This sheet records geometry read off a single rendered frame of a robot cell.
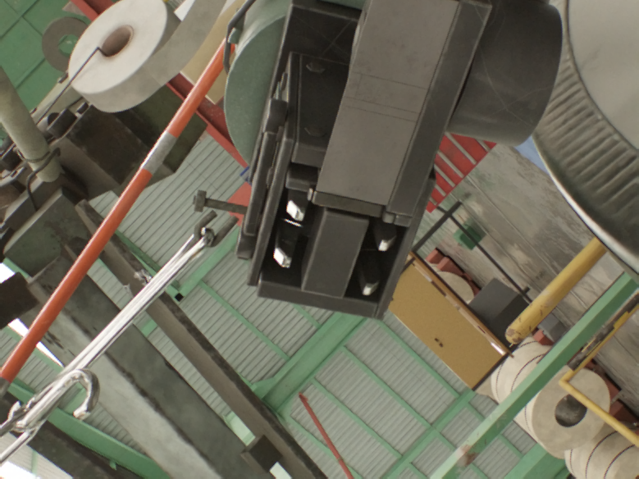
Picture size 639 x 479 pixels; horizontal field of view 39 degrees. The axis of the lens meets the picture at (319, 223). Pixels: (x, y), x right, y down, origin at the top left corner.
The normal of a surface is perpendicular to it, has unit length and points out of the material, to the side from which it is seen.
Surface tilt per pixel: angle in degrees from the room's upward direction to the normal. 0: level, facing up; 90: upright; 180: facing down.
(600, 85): 90
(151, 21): 90
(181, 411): 140
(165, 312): 33
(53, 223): 90
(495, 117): 51
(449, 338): 90
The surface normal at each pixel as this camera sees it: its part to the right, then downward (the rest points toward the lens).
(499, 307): -0.67, -0.65
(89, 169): -0.43, 0.74
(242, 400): -0.60, 0.57
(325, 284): 0.00, 0.57
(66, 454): 0.28, 0.25
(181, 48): 0.51, 0.51
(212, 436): 0.70, -0.40
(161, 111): 0.62, -0.22
